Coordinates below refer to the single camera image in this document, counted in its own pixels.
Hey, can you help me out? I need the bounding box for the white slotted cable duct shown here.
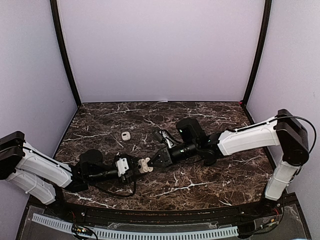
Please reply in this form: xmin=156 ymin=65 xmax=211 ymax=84
xmin=31 ymin=213 xmax=239 ymax=240

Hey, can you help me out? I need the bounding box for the black charging case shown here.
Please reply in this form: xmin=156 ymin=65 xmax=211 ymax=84
xmin=203 ymin=157 xmax=217 ymax=167

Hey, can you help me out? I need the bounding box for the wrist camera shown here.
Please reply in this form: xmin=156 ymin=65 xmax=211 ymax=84
xmin=114 ymin=154 xmax=131 ymax=177
xmin=152 ymin=129 xmax=175 ymax=149

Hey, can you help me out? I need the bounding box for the black frame post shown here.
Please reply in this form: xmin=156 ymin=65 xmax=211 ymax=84
xmin=241 ymin=0 xmax=272 ymax=108
xmin=49 ymin=0 xmax=82 ymax=108

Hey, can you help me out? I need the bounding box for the white charging case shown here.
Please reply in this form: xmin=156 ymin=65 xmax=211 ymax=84
xmin=138 ymin=157 xmax=154 ymax=174
xmin=121 ymin=131 xmax=131 ymax=141

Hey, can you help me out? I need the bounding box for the black front rail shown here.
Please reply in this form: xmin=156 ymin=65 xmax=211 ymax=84
xmin=54 ymin=203 xmax=260 ymax=225

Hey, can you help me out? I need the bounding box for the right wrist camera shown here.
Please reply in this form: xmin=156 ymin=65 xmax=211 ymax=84
xmin=152 ymin=129 xmax=175 ymax=149

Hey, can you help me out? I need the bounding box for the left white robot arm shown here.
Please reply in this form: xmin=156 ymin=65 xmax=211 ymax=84
xmin=0 ymin=131 xmax=141 ymax=218

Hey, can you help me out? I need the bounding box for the left black frame post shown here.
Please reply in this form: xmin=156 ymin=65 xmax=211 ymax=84
xmin=49 ymin=0 xmax=82 ymax=108

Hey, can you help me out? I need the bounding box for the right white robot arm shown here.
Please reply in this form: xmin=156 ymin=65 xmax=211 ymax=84
xmin=147 ymin=109 xmax=316 ymax=217

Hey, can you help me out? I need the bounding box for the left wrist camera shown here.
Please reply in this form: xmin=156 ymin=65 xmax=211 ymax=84
xmin=114 ymin=154 xmax=131 ymax=177

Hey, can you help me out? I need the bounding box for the right black frame post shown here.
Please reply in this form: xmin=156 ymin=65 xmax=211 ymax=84
xmin=241 ymin=0 xmax=272 ymax=108

